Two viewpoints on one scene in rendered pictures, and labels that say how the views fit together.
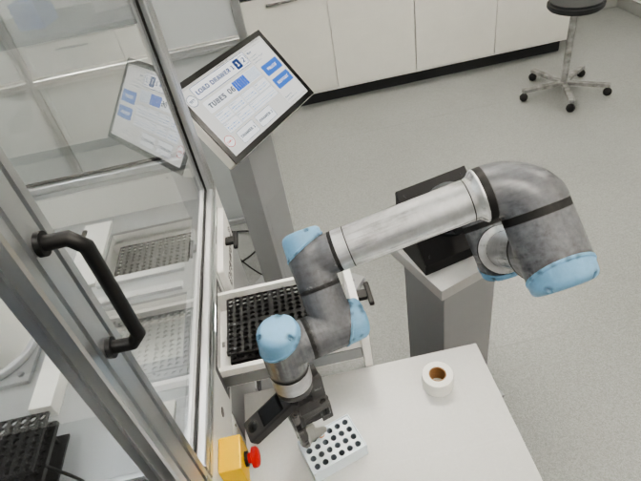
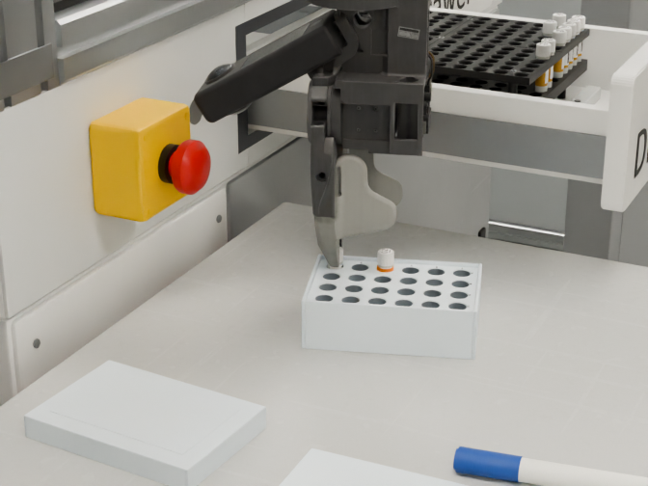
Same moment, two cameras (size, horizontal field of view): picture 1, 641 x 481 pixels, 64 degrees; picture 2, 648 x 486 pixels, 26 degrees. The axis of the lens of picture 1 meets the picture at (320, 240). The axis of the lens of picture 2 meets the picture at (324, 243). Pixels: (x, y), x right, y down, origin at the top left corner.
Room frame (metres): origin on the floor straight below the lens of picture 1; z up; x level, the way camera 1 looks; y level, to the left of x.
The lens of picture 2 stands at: (-0.29, -0.31, 1.23)
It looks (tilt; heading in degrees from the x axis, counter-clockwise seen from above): 23 degrees down; 27
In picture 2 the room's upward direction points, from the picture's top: straight up
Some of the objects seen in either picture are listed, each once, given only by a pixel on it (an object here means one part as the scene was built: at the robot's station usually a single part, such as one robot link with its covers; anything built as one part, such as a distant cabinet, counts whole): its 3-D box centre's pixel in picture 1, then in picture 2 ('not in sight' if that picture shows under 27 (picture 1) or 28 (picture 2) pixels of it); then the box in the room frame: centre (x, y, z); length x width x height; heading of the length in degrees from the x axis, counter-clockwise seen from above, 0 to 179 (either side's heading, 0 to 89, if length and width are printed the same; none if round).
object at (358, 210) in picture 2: (313, 434); (357, 214); (0.56, 0.09, 0.85); 0.06 x 0.03 x 0.09; 109
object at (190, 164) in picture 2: (252, 457); (184, 166); (0.52, 0.21, 0.88); 0.04 x 0.03 x 0.04; 1
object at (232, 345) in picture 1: (275, 324); (440, 71); (0.85, 0.15, 0.87); 0.22 x 0.18 x 0.06; 91
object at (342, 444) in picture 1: (332, 447); (393, 305); (0.56, 0.06, 0.78); 0.12 x 0.08 x 0.04; 109
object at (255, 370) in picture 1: (271, 326); (431, 75); (0.85, 0.16, 0.86); 0.40 x 0.26 x 0.06; 91
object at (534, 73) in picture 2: not in sight; (551, 54); (0.85, 0.05, 0.90); 0.18 x 0.02 x 0.01; 1
